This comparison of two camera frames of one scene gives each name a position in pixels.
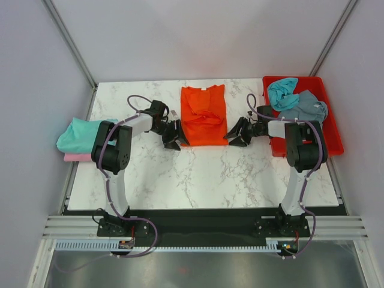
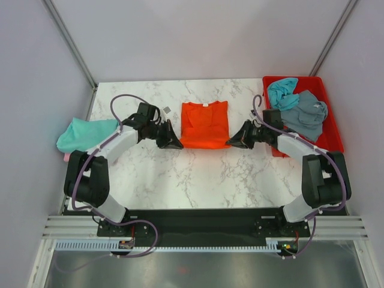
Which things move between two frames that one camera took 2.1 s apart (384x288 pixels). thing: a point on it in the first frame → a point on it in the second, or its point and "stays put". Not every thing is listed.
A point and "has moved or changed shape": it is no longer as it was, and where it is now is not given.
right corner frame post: x=342 y=24 stays put
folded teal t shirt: x=79 y=135 stays put
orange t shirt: x=203 y=116 has moved or changed shape
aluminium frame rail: x=88 y=227 stays put
